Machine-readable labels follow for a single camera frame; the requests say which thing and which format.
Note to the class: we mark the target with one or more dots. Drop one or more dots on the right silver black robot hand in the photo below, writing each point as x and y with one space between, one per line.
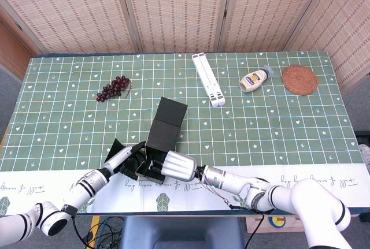
179 165

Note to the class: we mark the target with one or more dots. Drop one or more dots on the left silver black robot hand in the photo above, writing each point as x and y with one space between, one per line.
118 159

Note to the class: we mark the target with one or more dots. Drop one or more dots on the black cardboard box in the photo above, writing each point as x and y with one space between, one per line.
167 124

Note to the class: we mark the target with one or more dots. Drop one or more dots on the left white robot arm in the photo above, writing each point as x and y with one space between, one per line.
86 185

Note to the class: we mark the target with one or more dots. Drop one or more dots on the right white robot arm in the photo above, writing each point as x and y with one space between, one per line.
231 181

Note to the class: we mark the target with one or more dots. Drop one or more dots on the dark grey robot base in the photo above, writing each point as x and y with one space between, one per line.
179 231

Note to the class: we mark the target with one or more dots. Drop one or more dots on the dark red grape bunch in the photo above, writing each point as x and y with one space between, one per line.
112 88

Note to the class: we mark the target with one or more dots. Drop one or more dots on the green checked tablecloth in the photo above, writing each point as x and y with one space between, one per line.
260 130

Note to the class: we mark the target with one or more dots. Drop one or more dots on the white folding laptop stand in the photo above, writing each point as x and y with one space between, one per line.
208 81

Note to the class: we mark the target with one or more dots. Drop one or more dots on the mayonnaise squeeze bottle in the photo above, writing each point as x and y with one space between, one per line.
253 80

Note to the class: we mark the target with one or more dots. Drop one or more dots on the plywood crate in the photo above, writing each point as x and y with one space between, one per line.
289 224

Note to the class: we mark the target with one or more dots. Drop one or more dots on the round woven rattan coaster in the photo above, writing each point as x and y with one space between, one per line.
300 80

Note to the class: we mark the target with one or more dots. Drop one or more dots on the brown wooden door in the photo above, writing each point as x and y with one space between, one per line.
11 55

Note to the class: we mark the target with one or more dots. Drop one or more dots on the woven bamboo folding screen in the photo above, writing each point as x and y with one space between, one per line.
173 9

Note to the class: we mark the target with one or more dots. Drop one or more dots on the grey white sneaker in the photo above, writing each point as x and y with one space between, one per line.
364 156

